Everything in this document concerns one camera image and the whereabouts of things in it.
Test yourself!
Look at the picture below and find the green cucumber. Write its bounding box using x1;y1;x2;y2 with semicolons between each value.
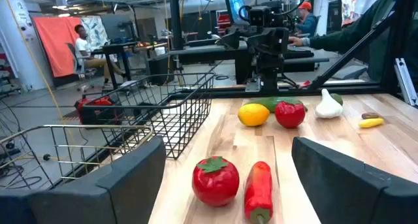
244;96;308;113

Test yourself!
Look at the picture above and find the small yellow pepper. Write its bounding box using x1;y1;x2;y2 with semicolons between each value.
359;118;385;129

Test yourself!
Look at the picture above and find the silver aluminium profile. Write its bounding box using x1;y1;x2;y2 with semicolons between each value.
393;57;418;107

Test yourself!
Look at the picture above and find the black wire basket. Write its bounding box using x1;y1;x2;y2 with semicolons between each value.
81;72;216;160

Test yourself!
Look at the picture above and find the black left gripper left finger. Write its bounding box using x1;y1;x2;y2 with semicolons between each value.
0;135;167;224

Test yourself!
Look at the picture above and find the grey desk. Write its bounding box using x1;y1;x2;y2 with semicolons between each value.
148;40;330;84

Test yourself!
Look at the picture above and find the white round column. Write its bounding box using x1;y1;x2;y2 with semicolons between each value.
0;0;55;91

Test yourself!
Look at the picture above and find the person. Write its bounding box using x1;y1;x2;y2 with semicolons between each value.
302;0;418;84
73;24;128;84
292;1;319;37

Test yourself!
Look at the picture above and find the yellow hanging cord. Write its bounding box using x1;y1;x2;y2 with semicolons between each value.
1;0;89;172

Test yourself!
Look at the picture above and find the blue screen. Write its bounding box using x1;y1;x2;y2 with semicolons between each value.
227;0;248;22

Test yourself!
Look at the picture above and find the gold wire basket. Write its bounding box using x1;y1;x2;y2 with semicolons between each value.
0;124;154;189

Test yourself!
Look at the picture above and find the white garlic bulb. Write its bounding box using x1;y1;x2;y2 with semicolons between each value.
315;88;344;120

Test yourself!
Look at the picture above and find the red tomato with green leaf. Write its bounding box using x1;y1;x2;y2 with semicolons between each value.
274;101;306;129
191;155;240;208

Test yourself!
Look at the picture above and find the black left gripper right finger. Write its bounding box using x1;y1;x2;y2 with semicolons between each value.
291;136;418;224

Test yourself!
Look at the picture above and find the long red chili pepper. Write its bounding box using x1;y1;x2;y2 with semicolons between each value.
244;161;274;224

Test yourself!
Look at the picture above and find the person's hand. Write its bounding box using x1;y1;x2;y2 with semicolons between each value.
289;35;304;48

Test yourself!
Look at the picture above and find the red cabinet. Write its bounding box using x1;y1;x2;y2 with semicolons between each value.
216;10;232;35

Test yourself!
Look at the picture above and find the grey panel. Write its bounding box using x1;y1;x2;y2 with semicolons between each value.
100;13;138;44

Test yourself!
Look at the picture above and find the orange cloth partition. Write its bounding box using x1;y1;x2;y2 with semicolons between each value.
32;16;82;78

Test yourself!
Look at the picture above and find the red and black case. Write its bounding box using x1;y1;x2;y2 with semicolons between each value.
74;96;115;125

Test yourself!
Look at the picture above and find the yellow-orange lemon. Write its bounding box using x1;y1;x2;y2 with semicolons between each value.
237;103;271;127

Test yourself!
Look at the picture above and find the leaf-patterned cloth panel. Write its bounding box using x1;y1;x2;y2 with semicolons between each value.
80;15;110;52

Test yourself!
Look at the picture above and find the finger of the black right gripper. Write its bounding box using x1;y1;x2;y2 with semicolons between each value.
217;29;249;50

